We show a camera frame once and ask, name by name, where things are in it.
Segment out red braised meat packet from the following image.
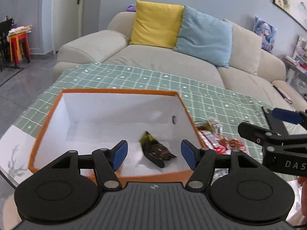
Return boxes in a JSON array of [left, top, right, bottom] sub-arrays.
[[220, 138, 247, 153]]

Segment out clear nut mix packet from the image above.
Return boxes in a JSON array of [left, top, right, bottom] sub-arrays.
[[205, 118, 222, 134]]

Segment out red foil snack bag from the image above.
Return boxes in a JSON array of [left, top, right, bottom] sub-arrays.
[[198, 130, 227, 154]]

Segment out dark black snack packet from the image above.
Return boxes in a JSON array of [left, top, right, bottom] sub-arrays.
[[139, 131, 177, 168]]

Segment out green sausage stick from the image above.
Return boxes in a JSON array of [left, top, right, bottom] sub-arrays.
[[194, 120, 208, 129]]

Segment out person right hand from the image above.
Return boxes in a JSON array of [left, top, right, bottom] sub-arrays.
[[298, 177, 307, 217]]

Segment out dark tablet on sofa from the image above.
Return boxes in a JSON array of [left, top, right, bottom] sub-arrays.
[[273, 85, 292, 104]]

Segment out beige sofa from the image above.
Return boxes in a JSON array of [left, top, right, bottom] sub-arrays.
[[53, 12, 306, 111]]

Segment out green checkered tablecloth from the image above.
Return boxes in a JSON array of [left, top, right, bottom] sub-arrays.
[[11, 61, 298, 180]]

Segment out white bookshelf with books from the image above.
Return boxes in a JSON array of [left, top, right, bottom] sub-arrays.
[[283, 35, 307, 101]]

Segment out beige cushion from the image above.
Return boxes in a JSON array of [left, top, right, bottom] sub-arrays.
[[223, 18, 262, 75]]

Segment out anime print cushion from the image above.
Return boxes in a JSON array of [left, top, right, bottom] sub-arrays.
[[253, 16, 277, 54]]

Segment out orange cardboard box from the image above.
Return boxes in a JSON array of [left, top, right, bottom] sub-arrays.
[[28, 89, 204, 183]]

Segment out light blue cushion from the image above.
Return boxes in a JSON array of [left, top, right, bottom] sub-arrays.
[[173, 6, 233, 68]]

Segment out yellow cushion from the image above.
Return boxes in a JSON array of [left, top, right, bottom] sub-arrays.
[[130, 0, 184, 49]]

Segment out red yellow stools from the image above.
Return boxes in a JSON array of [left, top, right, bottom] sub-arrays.
[[8, 32, 31, 67]]

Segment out black dining chairs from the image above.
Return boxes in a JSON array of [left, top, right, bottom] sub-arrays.
[[0, 17, 13, 71]]

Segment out purple plush toy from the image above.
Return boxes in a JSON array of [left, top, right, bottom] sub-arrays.
[[126, 4, 136, 12]]

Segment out door with black handle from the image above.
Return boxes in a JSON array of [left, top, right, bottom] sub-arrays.
[[52, 0, 84, 52]]

